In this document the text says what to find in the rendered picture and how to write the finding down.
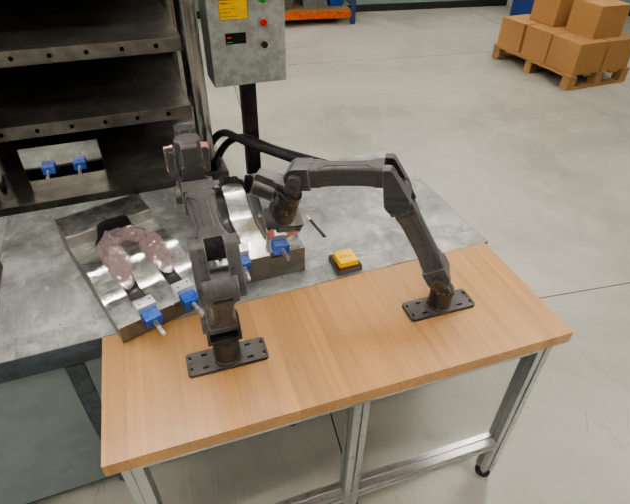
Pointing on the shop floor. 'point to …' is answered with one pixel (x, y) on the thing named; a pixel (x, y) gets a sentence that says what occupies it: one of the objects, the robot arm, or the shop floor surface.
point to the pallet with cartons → (570, 40)
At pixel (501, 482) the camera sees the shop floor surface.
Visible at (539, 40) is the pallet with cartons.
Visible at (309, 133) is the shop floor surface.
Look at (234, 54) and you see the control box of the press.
